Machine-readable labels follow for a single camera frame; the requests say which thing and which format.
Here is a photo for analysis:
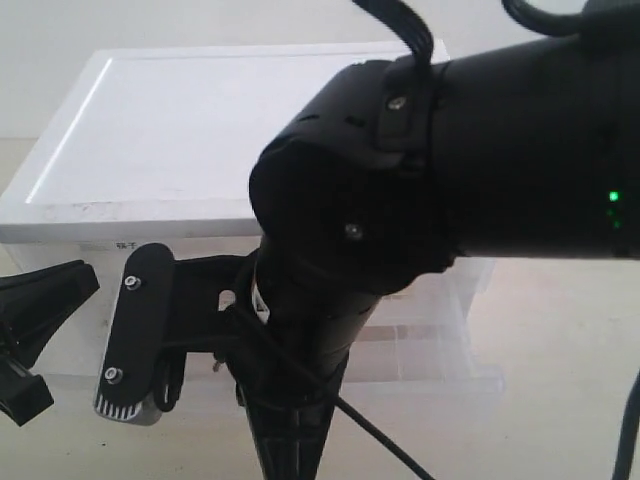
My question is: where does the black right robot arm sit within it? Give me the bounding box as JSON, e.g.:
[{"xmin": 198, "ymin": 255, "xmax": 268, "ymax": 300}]
[{"xmin": 179, "ymin": 1, "xmax": 639, "ymax": 479}]

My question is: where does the flat black ribbon cable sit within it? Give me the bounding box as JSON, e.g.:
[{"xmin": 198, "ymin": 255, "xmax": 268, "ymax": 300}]
[{"xmin": 349, "ymin": 0, "xmax": 436, "ymax": 86}]

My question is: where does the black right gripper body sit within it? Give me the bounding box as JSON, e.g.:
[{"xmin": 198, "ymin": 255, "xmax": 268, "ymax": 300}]
[{"xmin": 174, "ymin": 239, "xmax": 380, "ymax": 409}]

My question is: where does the wide clear drawer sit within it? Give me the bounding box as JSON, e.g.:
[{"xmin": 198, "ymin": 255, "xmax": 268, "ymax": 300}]
[{"xmin": 35, "ymin": 295, "xmax": 501, "ymax": 391}]

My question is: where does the white translucent drawer cabinet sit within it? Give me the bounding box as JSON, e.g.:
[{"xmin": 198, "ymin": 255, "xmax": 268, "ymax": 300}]
[{"xmin": 1, "ymin": 41, "xmax": 504, "ymax": 402}]

